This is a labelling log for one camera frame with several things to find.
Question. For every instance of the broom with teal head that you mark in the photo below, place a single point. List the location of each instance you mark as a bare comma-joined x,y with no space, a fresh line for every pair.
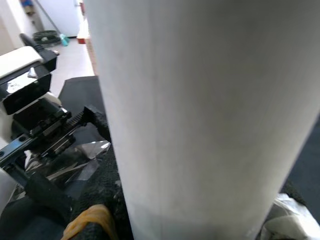
63,40

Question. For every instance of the beige striped cloth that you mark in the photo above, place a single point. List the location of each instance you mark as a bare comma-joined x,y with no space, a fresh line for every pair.
91,57

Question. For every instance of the black round basket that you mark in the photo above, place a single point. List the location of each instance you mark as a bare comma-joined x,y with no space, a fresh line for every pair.
46,37

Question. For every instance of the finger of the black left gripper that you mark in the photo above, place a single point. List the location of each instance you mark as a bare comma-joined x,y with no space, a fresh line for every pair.
50,195
98,120

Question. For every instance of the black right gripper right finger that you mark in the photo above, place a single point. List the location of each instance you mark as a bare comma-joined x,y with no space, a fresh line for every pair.
295,193

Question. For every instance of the red box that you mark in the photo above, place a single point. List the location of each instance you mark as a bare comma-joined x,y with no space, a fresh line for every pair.
81,39

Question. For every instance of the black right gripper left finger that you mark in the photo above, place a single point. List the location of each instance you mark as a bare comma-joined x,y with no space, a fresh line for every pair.
105,180

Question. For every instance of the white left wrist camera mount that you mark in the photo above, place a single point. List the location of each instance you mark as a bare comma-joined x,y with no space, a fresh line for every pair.
17,60

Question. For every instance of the black tablecloth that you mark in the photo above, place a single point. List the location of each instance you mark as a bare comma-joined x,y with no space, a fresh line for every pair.
80,92

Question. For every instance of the yellow rubber band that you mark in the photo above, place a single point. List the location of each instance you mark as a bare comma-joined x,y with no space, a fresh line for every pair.
87,220

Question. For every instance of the white plastic table leg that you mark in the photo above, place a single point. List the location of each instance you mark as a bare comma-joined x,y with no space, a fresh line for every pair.
200,100

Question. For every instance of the clear tape strip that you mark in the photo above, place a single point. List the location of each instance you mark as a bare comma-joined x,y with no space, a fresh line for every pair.
82,160

